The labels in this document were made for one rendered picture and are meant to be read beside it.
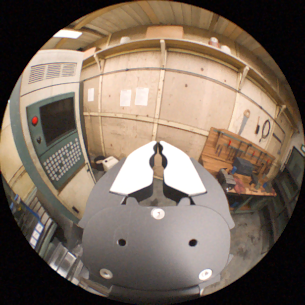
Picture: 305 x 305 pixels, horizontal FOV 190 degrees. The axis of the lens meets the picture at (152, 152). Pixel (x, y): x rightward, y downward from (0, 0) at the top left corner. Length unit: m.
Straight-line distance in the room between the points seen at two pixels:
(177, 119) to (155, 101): 0.45
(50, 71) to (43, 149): 0.56
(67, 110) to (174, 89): 1.35
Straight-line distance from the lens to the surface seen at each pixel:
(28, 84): 0.84
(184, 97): 1.54
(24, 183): 2.05
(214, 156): 1.79
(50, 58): 0.92
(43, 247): 1.20
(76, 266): 1.02
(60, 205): 0.48
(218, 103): 1.64
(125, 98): 1.79
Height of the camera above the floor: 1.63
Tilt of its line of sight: 32 degrees down
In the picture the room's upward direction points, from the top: 8 degrees clockwise
